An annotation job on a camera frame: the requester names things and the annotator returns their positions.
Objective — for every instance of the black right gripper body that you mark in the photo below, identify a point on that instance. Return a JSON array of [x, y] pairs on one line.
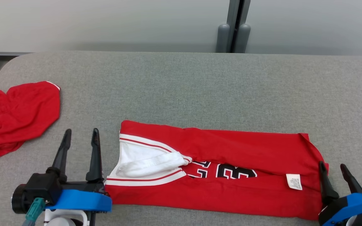
[[325, 215]]

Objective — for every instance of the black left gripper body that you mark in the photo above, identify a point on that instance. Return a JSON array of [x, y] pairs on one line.
[[83, 185]]

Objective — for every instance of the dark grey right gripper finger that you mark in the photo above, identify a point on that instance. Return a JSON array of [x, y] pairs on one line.
[[327, 188], [352, 185]]

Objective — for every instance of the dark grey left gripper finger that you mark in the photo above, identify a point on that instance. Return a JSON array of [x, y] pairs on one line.
[[95, 157], [62, 157]]

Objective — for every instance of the red shorts white hem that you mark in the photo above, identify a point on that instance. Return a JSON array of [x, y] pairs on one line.
[[20, 113]]

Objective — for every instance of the red basketball jersey white trim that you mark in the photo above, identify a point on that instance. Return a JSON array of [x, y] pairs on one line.
[[231, 144]]

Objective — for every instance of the grey partition foot cap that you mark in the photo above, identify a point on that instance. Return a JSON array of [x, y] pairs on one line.
[[223, 39], [243, 39]]

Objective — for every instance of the left wrist camera blue mount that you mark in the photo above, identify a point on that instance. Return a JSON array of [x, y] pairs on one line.
[[80, 201]]

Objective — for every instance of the wrist camera blue mount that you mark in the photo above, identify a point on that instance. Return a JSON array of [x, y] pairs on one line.
[[353, 204], [80, 201]]

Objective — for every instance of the right wrist camera blue mount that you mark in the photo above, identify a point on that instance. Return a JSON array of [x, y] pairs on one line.
[[353, 204]]

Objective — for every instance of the grey partition post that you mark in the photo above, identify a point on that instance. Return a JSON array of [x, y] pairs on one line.
[[238, 15]]

